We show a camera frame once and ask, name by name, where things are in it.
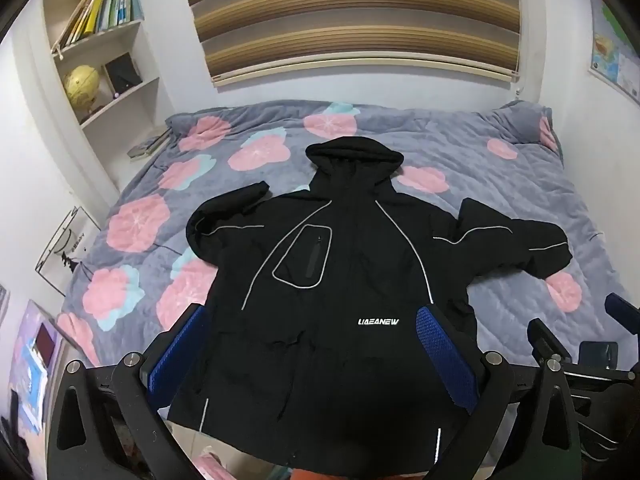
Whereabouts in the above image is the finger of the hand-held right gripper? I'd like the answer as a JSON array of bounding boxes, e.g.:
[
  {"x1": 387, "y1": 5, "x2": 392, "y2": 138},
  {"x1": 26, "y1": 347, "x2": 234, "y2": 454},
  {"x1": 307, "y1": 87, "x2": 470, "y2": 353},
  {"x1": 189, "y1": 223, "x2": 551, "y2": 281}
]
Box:
[
  {"x1": 604, "y1": 292, "x2": 640, "y2": 332},
  {"x1": 527, "y1": 317, "x2": 576, "y2": 367}
]

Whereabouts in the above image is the pink cloth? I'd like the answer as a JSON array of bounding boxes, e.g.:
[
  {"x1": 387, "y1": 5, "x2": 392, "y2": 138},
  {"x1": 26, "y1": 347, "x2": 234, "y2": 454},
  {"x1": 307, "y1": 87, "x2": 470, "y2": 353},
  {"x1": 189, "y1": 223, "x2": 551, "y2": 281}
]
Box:
[{"x1": 192, "y1": 452, "x2": 236, "y2": 480}]

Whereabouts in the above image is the striped window blind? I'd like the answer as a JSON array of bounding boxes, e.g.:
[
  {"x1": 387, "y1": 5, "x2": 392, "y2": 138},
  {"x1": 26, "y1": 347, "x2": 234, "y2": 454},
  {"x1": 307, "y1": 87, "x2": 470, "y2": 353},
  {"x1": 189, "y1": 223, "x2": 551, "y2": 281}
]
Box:
[{"x1": 177, "y1": 0, "x2": 522, "y2": 86}]

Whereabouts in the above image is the white bookshelf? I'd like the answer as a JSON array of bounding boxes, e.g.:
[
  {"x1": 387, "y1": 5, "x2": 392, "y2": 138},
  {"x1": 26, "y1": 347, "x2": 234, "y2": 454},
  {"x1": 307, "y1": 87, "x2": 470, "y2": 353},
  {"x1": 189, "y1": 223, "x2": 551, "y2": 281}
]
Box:
[{"x1": 41, "y1": 0, "x2": 173, "y2": 181}]

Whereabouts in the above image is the white drawing wall poster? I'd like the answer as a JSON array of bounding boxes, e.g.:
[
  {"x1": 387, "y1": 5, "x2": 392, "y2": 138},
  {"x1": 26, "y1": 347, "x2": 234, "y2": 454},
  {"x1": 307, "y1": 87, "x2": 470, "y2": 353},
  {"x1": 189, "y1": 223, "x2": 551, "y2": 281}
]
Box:
[{"x1": 35, "y1": 205, "x2": 101, "y2": 297}]

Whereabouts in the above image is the row of books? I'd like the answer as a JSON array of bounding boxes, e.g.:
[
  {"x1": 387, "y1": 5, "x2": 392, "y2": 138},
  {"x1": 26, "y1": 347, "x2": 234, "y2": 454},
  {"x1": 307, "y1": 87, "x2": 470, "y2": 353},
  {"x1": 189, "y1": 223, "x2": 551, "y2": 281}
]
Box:
[{"x1": 42, "y1": 0, "x2": 143, "y2": 51}]

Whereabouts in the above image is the grey floral blanket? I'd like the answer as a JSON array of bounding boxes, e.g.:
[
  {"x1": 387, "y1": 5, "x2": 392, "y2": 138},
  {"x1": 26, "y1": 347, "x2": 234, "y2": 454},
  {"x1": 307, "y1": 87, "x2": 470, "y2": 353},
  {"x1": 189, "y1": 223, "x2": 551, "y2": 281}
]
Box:
[{"x1": 56, "y1": 100, "x2": 632, "y2": 368}]

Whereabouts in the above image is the colourful wall poster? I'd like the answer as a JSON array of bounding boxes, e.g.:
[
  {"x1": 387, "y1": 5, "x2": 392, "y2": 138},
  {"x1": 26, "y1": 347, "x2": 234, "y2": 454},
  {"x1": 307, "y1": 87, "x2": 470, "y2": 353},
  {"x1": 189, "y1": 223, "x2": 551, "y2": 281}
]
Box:
[{"x1": 7, "y1": 300, "x2": 63, "y2": 461}]

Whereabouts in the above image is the wall map poster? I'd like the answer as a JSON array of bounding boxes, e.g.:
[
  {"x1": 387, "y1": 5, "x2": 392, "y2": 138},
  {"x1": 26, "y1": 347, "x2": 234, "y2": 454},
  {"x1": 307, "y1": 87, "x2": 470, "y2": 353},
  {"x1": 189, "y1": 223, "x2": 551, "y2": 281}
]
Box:
[{"x1": 587, "y1": 0, "x2": 640, "y2": 106}]

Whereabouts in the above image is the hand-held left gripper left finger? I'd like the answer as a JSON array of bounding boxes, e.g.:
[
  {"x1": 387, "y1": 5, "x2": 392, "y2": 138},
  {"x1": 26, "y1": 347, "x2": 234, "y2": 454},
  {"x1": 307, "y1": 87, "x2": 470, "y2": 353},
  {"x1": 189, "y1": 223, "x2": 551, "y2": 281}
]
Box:
[{"x1": 46, "y1": 303, "x2": 209, "y2": 480}]

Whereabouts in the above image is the yellow globe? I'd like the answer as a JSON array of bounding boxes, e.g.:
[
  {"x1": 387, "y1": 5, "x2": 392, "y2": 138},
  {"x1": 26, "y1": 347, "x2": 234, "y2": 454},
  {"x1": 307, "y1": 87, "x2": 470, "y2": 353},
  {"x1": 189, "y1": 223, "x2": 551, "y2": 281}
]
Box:
[{"x1": 63, "y1": 65, "x2": 103, "y2": 113}]

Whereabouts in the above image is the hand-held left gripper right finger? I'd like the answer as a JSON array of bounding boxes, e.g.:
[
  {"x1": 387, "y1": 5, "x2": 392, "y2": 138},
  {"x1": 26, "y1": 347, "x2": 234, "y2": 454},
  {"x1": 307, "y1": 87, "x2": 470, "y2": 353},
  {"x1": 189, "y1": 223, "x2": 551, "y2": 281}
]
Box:
[{"x1": 414, "y1": 304, "x2": 585, "y2": 480}]

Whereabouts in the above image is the black hooded jacket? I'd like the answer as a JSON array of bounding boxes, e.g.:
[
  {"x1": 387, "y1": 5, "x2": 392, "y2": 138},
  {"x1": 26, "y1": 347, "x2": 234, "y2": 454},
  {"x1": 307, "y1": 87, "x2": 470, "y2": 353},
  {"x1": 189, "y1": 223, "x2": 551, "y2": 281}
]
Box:
[{"x1": 167, "y1": 136, "x2": 574, "y2": 473}]

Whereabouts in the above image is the stack of flat books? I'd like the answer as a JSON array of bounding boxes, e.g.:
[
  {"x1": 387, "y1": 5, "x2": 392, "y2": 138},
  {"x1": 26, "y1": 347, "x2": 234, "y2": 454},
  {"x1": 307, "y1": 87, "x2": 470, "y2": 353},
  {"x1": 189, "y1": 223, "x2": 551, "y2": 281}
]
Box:
[{"x1": 127, "y1": 129, "x2": 172, "y2": 160}]

